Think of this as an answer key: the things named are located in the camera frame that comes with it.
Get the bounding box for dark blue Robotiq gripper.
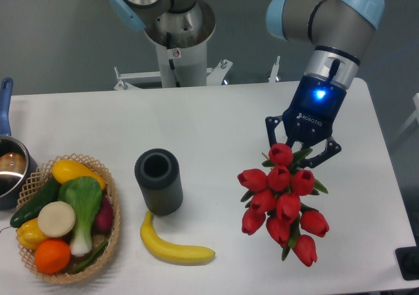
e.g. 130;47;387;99
264;76;346;169

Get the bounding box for red tulip bouquet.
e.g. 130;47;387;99
237;143;330;267

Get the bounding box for grey robot arm, blue caps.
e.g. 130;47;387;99
109;0;385;168

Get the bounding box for dark grey ribbed vase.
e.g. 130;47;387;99
134;148;183;216

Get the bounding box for black device at table edge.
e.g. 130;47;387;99
395;246;418;281

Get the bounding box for yellow banana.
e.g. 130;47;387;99
139;211;215;266

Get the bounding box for purple red onion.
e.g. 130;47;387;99
94;196;113;232

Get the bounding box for green bok choy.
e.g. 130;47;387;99
58;176;102;256

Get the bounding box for green chili pepper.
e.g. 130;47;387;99
68;240;109;275

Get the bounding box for yellow squash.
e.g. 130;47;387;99
52;160;106;190

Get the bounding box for woven wicker basket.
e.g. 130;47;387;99
17;154;120;284

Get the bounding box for round beige bun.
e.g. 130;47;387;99
37;201;76;237

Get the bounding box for orange fruit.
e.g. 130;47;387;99
34;239;71;274

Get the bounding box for dark green cucumber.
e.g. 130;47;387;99
10;177;61;228

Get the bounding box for yellow bell pepper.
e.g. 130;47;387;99
16;218;49;250

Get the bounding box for white furniture frame right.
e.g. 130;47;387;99
388;93;418;149

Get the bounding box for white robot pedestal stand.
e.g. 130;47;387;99
113;0;282;92

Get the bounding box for blue handled steel saucepan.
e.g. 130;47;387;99
1;77;37;210

